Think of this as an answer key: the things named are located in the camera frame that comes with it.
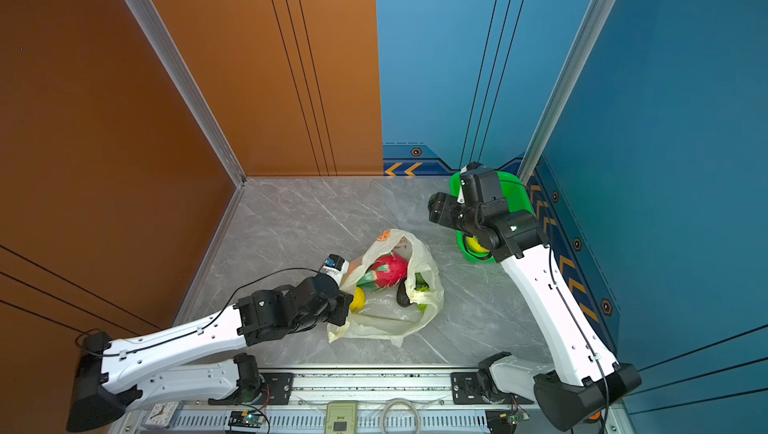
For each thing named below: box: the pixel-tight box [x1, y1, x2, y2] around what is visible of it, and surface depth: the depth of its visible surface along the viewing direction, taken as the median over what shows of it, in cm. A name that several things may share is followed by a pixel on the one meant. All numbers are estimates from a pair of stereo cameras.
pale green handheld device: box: [324, 401, 358, 434], surface depth 70 cm
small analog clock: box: [142, 401, 183, 428], surface depth 70 cm
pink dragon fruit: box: [357, 252, 408, 290], surface depth 87 cm
